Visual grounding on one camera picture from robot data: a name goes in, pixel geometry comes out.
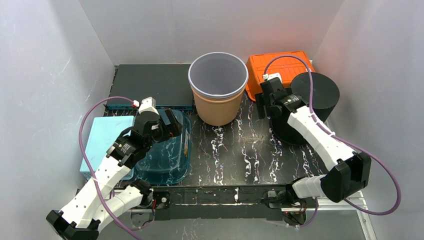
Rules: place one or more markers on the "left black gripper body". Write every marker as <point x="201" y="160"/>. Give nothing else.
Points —
<point x="173" y="120"/>

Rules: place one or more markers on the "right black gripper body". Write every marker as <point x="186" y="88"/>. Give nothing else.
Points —
<point x="265" y="100"/>

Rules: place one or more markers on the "dark teal transparent container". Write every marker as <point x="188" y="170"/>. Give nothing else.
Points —
<point x="168" y="163"/>

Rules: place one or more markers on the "orange plastic tray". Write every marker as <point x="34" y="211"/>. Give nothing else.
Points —
<point x="287" y="67"/>

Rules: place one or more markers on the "tan bucket with black liner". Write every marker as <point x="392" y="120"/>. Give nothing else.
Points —
<point x="217" y="111"/>

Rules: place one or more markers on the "black plastic bucket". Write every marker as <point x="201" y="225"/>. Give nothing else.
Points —
<point x="325" y="97"/>

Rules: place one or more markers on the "grey lavender plastic bucket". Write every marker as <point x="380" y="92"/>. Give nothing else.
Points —
<point x="218" y="75"/>

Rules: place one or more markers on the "light blue perforated basket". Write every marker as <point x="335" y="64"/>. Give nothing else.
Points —
<point x="104" y="131"/>

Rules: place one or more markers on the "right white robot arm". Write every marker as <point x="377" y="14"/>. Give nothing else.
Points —
<point x="292" y="122"/>

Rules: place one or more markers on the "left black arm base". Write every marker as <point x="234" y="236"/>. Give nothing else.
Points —
<point x="150" y="201"/>

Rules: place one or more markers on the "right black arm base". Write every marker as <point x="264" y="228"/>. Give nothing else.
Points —
<point x="285" y="205"/>

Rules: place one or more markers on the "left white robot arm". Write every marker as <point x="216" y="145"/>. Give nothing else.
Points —
<point x="88" y="213"/>

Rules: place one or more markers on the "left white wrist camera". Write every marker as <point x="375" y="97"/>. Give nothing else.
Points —
<point x="146" y="105"/>

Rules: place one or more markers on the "dark blue network switch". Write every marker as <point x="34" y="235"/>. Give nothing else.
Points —
<point x="168" y="84"/>

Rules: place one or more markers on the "aluminium frame rail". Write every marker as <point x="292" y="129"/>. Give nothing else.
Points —
<point x="85" y="216"/>

